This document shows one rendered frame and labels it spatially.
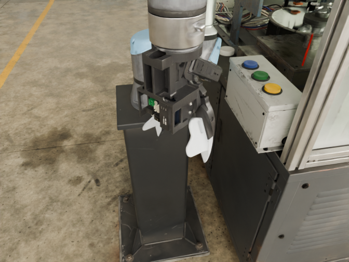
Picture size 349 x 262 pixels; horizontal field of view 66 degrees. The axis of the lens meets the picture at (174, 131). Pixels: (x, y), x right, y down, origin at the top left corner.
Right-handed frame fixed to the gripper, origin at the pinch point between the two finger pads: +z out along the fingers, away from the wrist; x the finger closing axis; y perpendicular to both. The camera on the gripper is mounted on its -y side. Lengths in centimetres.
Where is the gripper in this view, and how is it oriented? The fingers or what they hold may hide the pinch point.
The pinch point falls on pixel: (183, 143)
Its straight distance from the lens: 51.2
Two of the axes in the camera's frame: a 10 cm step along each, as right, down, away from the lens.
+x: 7.6, 4.1, -5.0
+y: -6.5, 4.8, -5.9
